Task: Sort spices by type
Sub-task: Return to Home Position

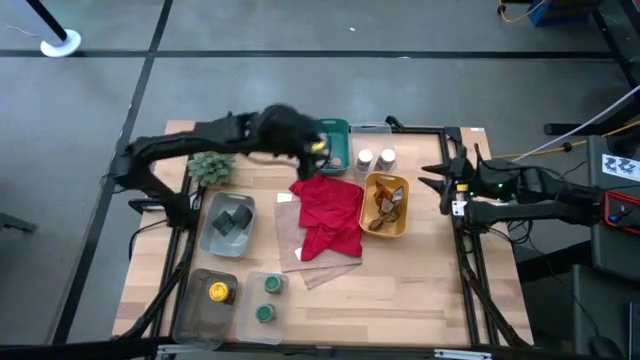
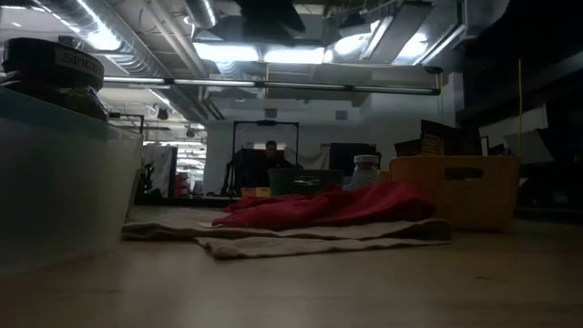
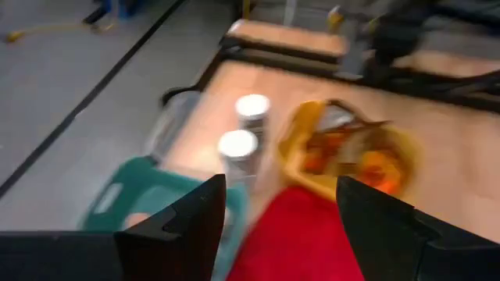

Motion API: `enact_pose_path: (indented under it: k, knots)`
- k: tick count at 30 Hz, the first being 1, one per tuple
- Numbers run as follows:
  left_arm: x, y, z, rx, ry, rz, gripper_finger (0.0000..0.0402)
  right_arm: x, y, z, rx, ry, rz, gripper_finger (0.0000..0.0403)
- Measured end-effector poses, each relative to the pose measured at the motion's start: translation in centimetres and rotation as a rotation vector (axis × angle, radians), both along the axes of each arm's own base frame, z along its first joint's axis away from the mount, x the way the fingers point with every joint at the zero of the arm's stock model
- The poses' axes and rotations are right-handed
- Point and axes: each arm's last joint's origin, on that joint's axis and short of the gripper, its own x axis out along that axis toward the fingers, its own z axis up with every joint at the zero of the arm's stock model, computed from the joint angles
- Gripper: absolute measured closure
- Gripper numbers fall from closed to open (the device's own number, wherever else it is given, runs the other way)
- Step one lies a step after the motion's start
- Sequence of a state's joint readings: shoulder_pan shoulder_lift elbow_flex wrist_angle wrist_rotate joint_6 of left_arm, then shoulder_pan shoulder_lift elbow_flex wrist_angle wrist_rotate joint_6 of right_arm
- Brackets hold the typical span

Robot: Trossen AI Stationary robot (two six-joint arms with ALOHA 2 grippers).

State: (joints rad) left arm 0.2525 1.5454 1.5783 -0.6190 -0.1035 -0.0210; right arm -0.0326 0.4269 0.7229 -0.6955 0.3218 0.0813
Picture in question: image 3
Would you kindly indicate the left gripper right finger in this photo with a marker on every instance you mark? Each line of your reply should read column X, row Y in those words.
column 410, row 250

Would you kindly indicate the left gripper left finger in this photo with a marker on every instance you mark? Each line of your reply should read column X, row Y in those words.
column 117, row 257

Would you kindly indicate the brown pouch with orange picture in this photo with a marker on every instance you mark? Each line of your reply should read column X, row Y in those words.
column 375, row 168

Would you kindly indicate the brown pouch with white label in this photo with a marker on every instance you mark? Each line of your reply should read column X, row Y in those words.
column 340, row 117

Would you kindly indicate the white-lidded spice jar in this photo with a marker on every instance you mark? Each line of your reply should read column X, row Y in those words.
column 253, row 107
column 237, row 144

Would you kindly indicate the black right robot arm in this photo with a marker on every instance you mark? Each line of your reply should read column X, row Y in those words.
column 398, row 35

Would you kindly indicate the teal plastic bin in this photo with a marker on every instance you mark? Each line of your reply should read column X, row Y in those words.
column 129, row 183

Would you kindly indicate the red cloth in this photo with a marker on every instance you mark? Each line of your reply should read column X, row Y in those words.
column 293, row 242

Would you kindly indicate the small clear plastic bin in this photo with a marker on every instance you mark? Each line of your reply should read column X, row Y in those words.
column 172, row 121

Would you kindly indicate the yellow plastic bin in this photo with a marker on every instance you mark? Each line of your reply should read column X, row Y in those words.
column 293, row 156

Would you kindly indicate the blue box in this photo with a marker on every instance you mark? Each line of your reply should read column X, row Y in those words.
column 125, row 8

